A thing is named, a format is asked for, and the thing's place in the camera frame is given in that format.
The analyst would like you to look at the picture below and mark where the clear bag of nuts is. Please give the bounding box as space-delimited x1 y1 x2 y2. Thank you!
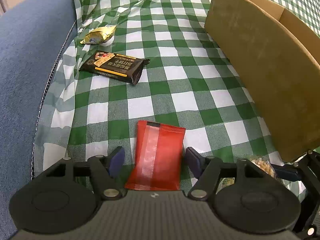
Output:
216 155 284 194

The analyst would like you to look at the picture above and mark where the small red foil packet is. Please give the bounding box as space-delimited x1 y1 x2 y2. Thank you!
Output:
125 120 185 191

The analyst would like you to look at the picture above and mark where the black cracker packet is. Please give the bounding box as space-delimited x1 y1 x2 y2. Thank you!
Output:
80 51 150 85

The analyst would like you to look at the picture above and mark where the gold foil snack packet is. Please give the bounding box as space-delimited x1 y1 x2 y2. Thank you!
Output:
80 25 116 44

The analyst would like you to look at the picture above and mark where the brown cardboard box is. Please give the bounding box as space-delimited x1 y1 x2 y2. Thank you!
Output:
204 0 319 161

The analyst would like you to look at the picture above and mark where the green white checkered cloth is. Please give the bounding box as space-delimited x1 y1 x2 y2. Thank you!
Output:
32 0 320 203

